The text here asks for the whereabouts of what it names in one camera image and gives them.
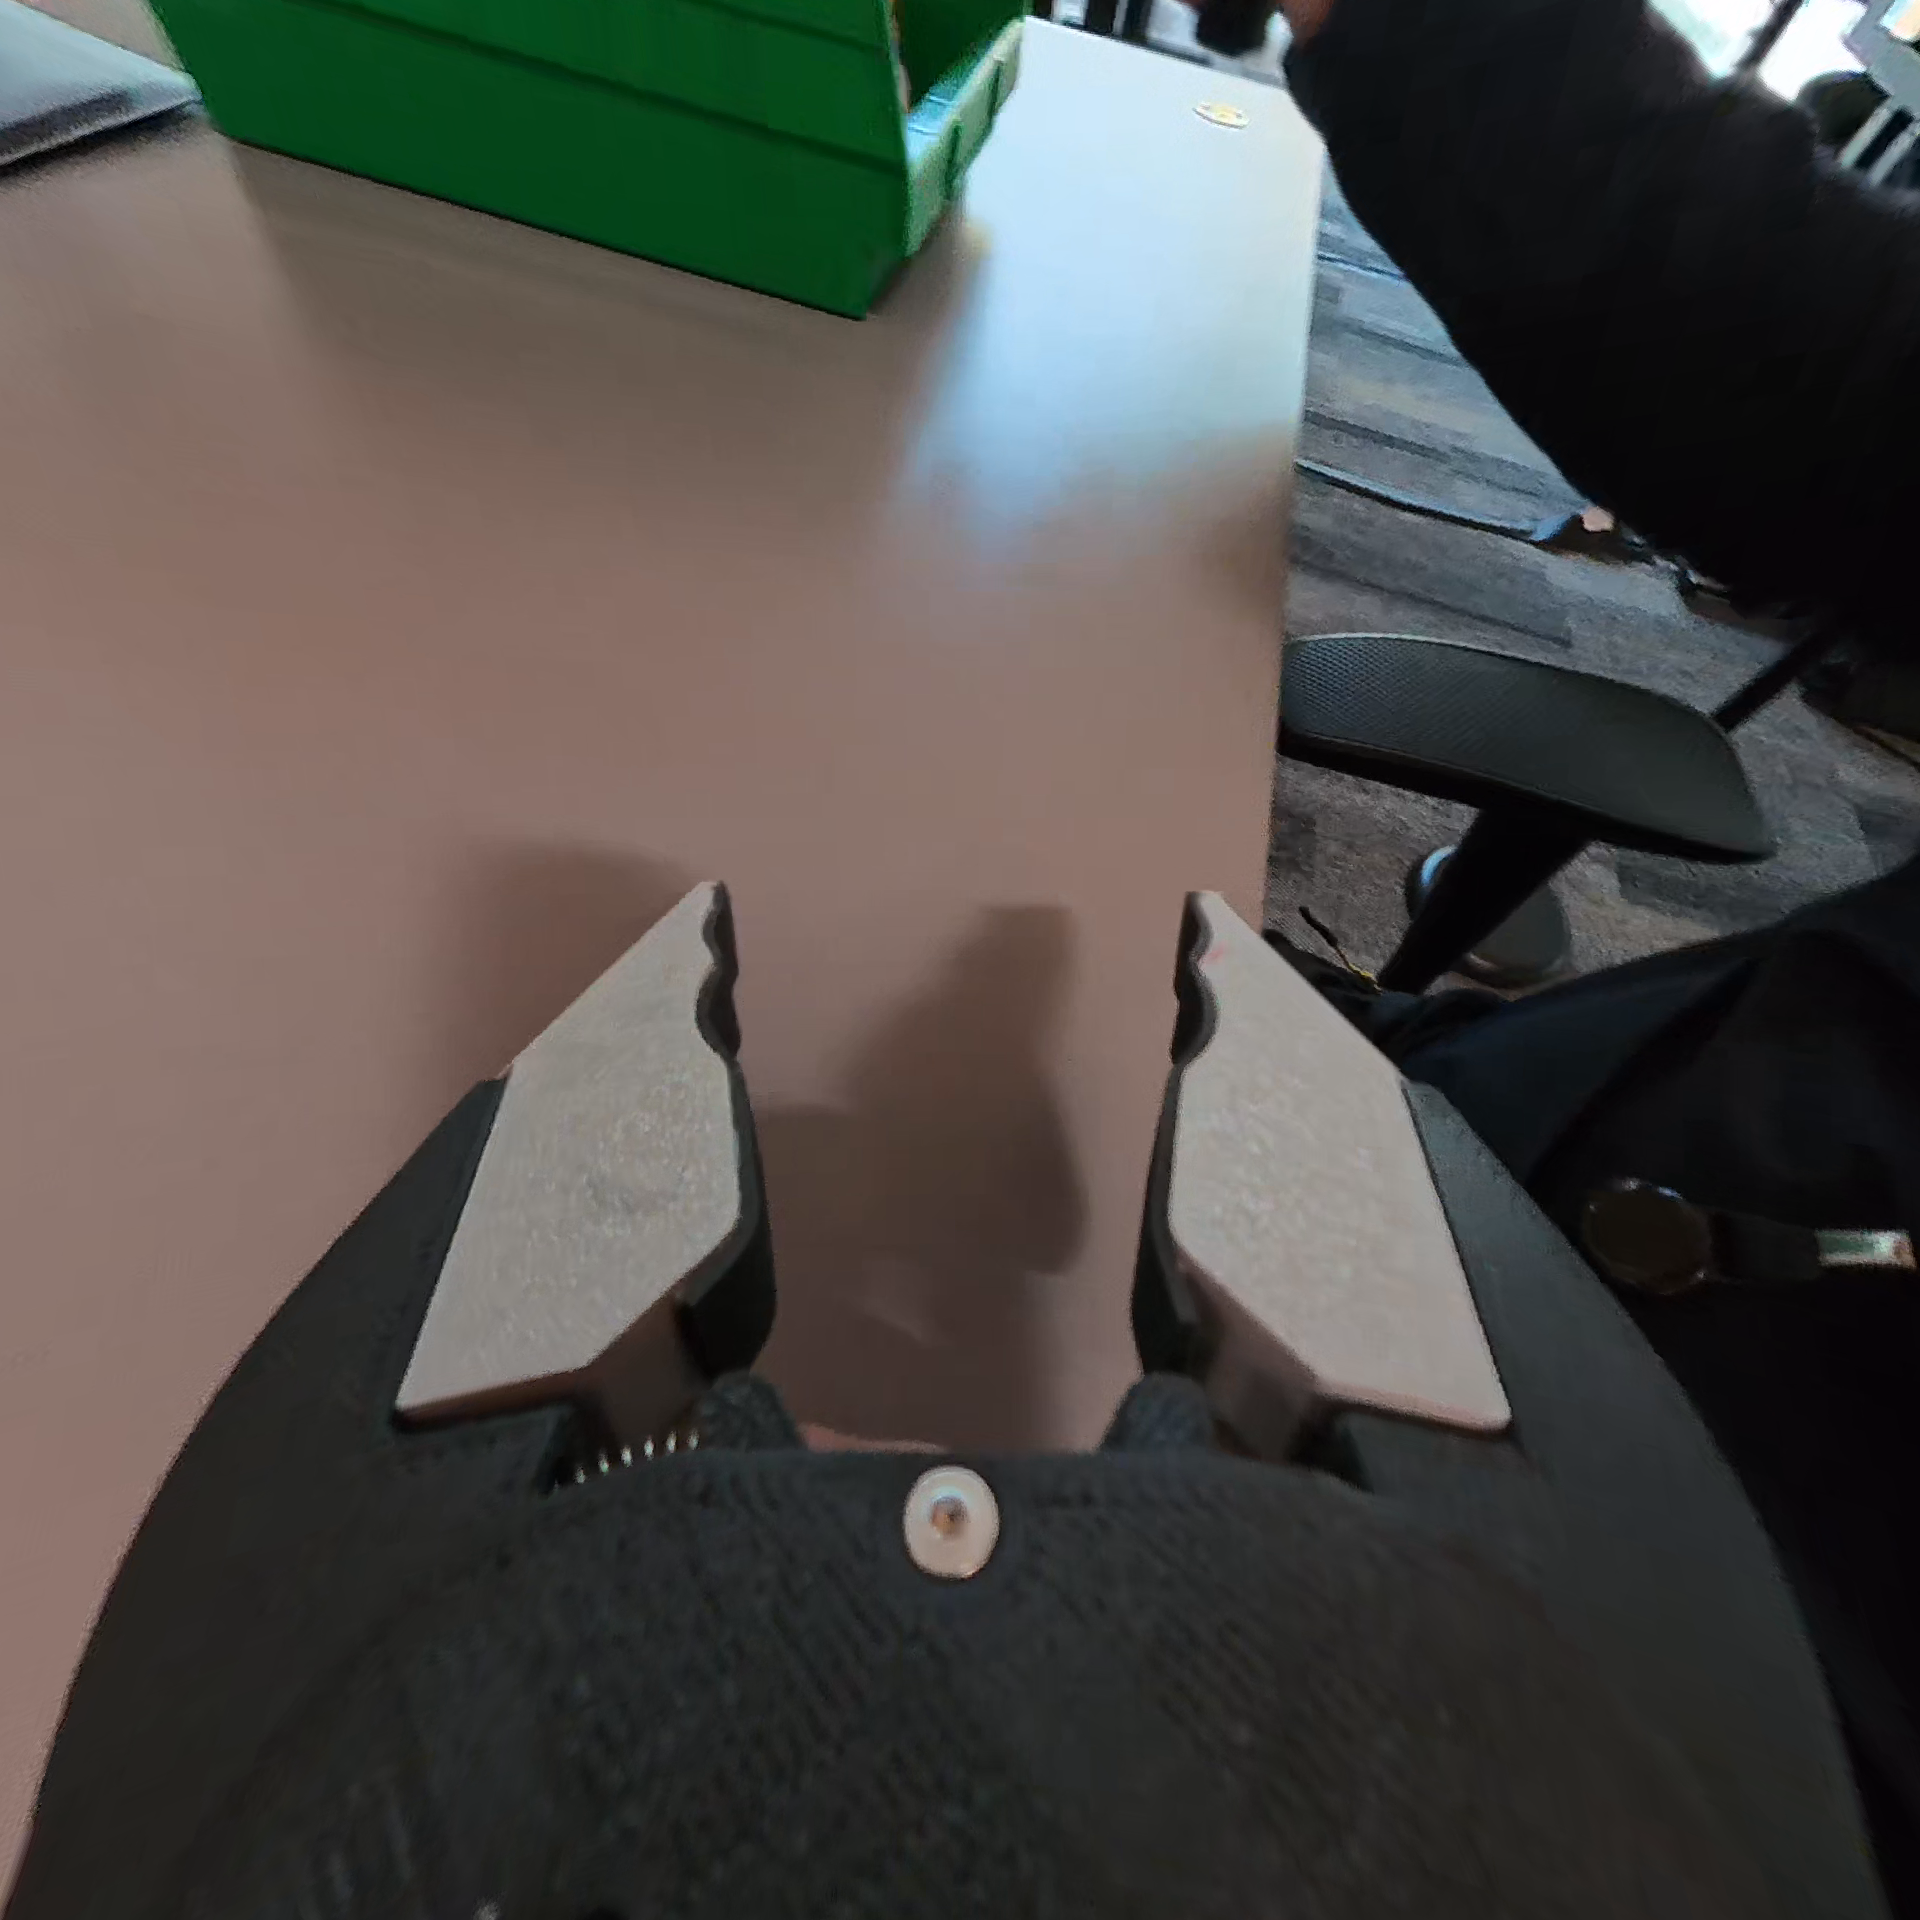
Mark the person's right forearm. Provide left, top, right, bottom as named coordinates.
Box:
left=1283, top=0, right=1920, bottom=632

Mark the green plastic bin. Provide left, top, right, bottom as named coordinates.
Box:
left=143, top=0, right=1029, bottom=320

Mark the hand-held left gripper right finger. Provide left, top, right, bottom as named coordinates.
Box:
left=1131, top=887, right=1512, bottom=1469

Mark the dark grey laptop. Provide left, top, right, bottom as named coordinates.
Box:
left=0, top=0, right=204, bottom=168

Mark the black badge reel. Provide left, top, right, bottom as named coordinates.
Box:
left=1576, top=1176, right=1920, bottom=1298

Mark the black office chair armrest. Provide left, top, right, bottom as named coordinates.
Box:
left=1277, top=632, right=1779, bottom=993

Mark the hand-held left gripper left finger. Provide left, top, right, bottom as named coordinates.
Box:
left=393, top=881, right=780, bottom=1449

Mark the grey shoe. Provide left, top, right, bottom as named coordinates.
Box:
left=1405, top=842, right=1574, bottom=985

